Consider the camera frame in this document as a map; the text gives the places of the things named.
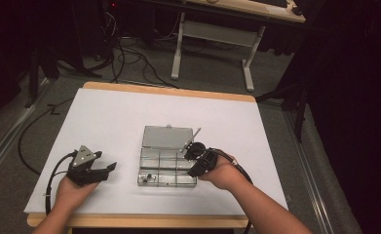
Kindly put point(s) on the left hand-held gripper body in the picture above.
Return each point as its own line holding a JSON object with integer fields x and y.
{"x": 82, "y": 161}

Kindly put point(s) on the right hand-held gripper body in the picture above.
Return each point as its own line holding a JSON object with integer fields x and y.
{"x": 204, "y": 159}

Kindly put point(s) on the clear plastic compartment box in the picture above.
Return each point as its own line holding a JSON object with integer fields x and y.
{"x": 165, "y": 156}

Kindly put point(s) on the person's right hand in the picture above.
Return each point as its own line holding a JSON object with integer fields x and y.
{"x": 222, "y": 174}

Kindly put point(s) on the person's left hand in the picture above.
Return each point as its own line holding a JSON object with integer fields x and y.
{"x": 72, "y": 195}

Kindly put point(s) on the white table mat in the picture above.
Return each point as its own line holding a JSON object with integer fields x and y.
{"x": 113, "y": 117}

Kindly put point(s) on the wooden table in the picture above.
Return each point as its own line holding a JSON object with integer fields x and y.
{"x": 165, "y": 91}

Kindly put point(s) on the black metal stand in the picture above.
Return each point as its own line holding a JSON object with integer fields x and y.
{"x": 40, "y": 76}
{"x": 297, "y": 97}

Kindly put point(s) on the wooden desk with white legs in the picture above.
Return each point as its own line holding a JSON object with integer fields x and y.
{"x": 230, "y": 35}

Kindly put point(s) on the black computer tower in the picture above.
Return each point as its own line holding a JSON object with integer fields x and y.
{"x": 92, "y": 29}

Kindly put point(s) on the black keyboard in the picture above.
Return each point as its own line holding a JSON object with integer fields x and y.
{"x": 271, "y": 2}

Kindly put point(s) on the black computer mouse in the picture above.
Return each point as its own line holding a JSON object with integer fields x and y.
{"x": 297, "y": 11}

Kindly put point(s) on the metal floor rail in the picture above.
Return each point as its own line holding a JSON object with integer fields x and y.
{"x": 9, "y": 136}
{"x": 311, "y": 182}

